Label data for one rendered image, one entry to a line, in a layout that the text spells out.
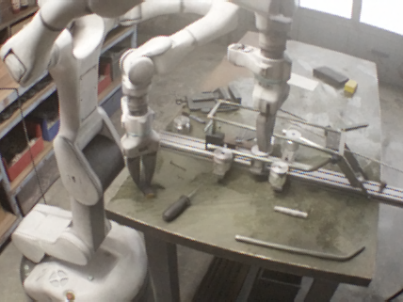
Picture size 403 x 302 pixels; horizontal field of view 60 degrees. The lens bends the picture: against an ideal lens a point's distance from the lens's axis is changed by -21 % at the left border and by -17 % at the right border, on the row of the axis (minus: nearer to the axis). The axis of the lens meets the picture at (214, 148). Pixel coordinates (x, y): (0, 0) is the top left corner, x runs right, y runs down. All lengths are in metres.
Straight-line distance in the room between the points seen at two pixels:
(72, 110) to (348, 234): 0.83
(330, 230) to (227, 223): 0.29
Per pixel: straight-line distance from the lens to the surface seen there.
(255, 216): 1.13
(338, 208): 1.20
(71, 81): 1.05
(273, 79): 0.83
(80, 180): 1.18
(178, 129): 1.38
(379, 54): 4.22
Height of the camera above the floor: 1.68
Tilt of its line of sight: 37 degrees down
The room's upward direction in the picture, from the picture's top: 3 degrees clockwise
